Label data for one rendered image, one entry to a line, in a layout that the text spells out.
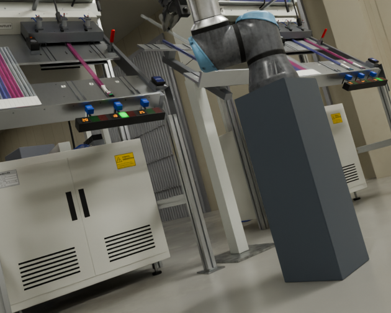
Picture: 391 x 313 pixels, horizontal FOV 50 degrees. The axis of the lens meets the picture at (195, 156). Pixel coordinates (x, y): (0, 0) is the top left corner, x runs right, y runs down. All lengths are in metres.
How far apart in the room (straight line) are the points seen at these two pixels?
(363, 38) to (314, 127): 2.96
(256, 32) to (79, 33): 1.01
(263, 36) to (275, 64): 0.09
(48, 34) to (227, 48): 0.99
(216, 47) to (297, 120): 0.32
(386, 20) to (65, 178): 3.37
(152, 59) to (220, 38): 4.93
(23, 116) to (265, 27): 0.83
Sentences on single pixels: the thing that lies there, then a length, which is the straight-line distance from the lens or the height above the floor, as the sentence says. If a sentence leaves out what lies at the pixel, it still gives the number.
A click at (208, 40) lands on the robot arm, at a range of 1.25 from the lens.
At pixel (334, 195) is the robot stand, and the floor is 0.21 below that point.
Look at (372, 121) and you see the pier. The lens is 4.08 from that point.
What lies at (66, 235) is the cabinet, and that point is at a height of 0.28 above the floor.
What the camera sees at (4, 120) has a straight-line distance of 1.51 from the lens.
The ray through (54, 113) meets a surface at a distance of 1.54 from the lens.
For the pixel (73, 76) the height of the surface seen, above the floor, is 1.06.
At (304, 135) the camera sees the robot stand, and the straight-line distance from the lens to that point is 1.15.
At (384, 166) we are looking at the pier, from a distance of 4.08.
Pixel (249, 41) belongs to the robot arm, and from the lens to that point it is 1.26.
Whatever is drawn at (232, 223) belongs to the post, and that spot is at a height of 0.14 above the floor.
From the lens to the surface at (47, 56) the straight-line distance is 1.92.
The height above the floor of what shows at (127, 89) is 0.78.
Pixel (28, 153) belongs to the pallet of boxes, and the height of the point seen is 1.15.
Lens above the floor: 0.32
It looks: 5 degrees up
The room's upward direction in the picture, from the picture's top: 15 degrees counter-clockwise
